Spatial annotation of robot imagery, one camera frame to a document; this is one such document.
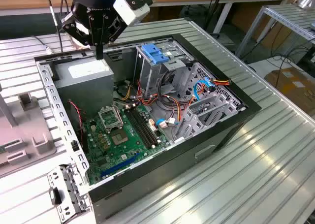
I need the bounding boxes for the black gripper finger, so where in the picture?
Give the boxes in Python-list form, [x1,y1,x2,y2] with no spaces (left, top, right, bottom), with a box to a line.
[99,14,128,60]
[61,12,100,60]

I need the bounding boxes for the blue data wire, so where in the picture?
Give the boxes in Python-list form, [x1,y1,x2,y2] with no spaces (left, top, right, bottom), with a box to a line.
[193,77,217,101]

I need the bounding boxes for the red yellow power wire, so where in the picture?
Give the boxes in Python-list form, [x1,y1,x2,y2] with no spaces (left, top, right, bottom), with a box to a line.
[212,78,231,87]

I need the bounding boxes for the metal disk bay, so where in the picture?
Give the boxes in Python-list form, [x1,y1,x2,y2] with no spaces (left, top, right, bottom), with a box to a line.
[172,93,241,146]

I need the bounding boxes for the blue plastic bay latch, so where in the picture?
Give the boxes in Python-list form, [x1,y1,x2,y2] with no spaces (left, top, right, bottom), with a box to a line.
[141,43,170,65]

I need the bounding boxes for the grey power supply unit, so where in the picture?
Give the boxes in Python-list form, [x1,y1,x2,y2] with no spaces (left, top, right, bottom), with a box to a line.
[53,56,115,114]

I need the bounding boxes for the metal optical drive cage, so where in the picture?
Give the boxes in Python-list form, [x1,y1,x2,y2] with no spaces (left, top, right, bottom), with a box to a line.
[134,40,195,98]

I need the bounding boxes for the black RAM slot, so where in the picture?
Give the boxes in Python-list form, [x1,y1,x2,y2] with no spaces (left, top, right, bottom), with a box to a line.
[131,105,159,146]
[124,107,153,150]

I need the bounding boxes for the CPU socket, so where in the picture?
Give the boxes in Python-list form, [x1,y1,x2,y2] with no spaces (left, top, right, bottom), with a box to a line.
[109,128,130,146]

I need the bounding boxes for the grey parts rack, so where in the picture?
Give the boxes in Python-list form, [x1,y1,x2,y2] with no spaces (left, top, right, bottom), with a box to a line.
[0,85,59,178]

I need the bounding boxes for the green motherboard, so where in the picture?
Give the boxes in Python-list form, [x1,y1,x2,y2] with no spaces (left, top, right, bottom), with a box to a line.
[81,103,170,185]

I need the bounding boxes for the blue expansion slot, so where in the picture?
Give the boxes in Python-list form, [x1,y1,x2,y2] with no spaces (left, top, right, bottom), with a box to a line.
[100,152,141,178]

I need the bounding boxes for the black open PC case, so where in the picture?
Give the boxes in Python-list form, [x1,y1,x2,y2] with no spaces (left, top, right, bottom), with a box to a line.
[33,33,262,224]

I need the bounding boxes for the metal slat side table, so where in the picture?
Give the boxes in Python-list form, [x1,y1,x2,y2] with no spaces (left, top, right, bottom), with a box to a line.
[236,3,315,60]

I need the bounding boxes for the brown cardboard box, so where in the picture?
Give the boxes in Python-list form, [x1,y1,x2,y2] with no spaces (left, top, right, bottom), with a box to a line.
[264,66,315,116]

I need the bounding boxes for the black cable with metal plug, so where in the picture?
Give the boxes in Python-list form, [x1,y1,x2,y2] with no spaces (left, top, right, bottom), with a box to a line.
[33,0,69,55]

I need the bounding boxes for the yellow black power wires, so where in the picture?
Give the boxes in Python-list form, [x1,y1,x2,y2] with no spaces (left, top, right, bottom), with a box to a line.
[114,80,136,103]

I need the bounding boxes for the red black twisted wire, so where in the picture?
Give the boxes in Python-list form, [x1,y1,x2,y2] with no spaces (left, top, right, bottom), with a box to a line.
[67,99,86,142]

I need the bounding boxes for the orange black wire bundle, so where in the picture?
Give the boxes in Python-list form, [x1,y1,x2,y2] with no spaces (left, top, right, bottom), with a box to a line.
[134,71,197,126]

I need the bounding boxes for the metal socket cover frame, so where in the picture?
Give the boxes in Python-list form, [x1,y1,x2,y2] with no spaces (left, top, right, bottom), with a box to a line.
[97,105,124,133]

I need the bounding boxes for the short blue wire white plug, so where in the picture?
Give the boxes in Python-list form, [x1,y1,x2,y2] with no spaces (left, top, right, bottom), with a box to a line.
[156,118,179,130]

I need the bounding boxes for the metal slot retention bracket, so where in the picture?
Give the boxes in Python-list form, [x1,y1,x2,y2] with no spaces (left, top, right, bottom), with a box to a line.
[46,163,91,222]

